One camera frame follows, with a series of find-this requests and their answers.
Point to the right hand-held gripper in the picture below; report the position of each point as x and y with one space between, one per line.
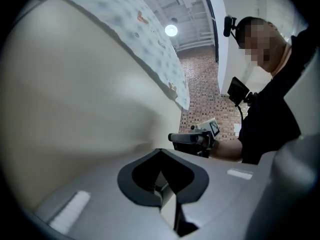
211 130

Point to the person's right forearm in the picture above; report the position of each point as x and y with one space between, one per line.
228 150

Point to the white paper sheet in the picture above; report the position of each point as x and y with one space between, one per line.
237 129

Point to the black chest-mounted device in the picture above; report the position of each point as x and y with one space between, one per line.
237 89

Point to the person's black shirt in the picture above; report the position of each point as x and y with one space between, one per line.
272 114

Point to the round white ceiling lamp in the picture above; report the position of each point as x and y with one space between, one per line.
171 30

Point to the light blue patterned cloth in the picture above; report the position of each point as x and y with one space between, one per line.
140 31

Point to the person's head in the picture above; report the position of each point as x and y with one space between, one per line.
267 44

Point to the black head-worn camera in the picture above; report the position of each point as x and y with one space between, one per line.
227 26

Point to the black vertical rail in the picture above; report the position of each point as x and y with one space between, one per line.
213 21

